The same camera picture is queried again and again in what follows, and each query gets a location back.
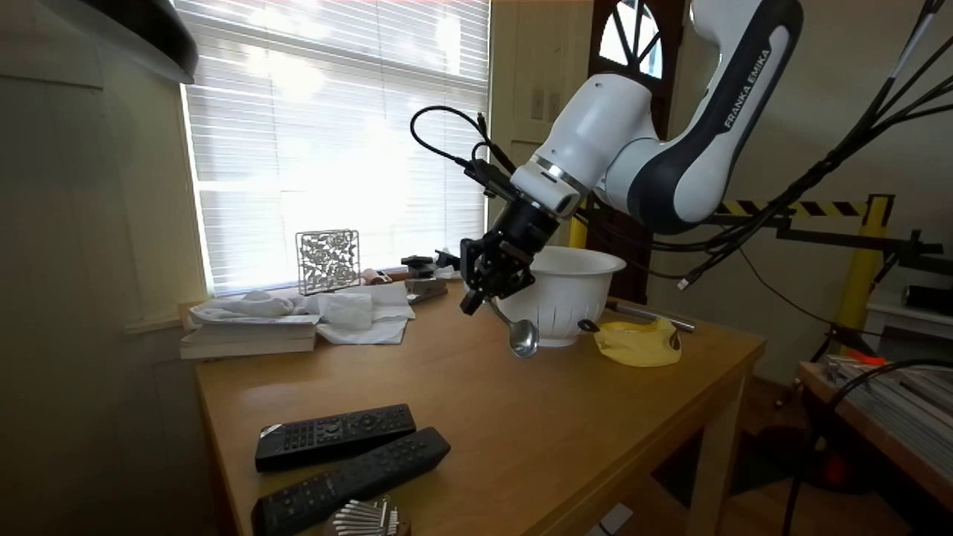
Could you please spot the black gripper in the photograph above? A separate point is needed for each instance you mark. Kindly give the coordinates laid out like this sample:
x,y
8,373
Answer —
x,y
497,264

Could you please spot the silver spoon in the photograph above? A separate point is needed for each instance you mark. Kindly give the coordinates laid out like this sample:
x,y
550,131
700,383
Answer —
x,y
521,335

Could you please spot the white colander bowl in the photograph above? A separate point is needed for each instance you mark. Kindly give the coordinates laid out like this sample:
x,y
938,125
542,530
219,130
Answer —
x,y
570,285

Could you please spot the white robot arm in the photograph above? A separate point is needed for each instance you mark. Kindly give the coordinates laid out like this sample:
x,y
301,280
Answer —
x,y
606,145

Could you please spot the white cloth pile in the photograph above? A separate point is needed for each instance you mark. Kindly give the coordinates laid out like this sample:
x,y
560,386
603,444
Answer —
x,y
365,317

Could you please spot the white metal floral napkin holder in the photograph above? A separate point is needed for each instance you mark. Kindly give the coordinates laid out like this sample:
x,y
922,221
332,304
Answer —
x,y
329,259

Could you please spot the yellow bag of letter tiles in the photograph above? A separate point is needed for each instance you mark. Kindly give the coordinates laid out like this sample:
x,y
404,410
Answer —
x,y
639,344

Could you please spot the black remote control upper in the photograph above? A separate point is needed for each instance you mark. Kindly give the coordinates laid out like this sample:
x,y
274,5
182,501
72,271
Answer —
x,y
329,440

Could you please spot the black remote control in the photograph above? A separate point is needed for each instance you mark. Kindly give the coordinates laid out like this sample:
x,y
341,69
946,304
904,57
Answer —
x,y
329,440
360,478

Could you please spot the silver crinkled foil cup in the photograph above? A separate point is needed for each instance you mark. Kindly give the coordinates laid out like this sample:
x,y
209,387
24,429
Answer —
x,y
366,520

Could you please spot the white window blinds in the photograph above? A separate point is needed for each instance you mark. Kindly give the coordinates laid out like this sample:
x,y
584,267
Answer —
x,y
332,115

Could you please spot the stack of books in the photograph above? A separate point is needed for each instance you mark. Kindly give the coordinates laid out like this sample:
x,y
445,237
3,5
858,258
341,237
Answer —
x,y
246,329

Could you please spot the black remote control lower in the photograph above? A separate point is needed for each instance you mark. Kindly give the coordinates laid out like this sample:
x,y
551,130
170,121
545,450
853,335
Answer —
x,y
360,478

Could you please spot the yellow black striped barrier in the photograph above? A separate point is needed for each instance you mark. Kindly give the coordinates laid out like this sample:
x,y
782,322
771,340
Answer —
x,y
743,219

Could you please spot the black spatula grey handle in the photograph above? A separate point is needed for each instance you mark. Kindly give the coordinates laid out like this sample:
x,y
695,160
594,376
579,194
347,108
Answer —
x,y
639,310

